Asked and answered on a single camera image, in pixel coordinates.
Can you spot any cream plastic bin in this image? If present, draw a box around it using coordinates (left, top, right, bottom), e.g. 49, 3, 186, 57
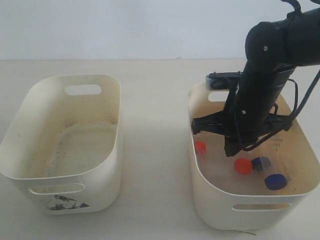
0, 74, 124, 215
187, 81, 319, 231

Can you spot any black cable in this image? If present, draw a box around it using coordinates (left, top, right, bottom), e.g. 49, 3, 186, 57
243, 69, 320, 152

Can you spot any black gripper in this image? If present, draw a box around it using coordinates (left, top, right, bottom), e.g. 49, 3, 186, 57
191, 99, 293, 157

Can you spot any orange-capped tube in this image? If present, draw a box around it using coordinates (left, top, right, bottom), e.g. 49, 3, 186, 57
194, 140, 207, 171

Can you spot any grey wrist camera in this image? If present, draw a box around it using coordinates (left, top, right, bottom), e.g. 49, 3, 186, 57
205, 71, 242, 91

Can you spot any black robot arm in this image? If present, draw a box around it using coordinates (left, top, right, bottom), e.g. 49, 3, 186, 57
191, 0, 320, 157

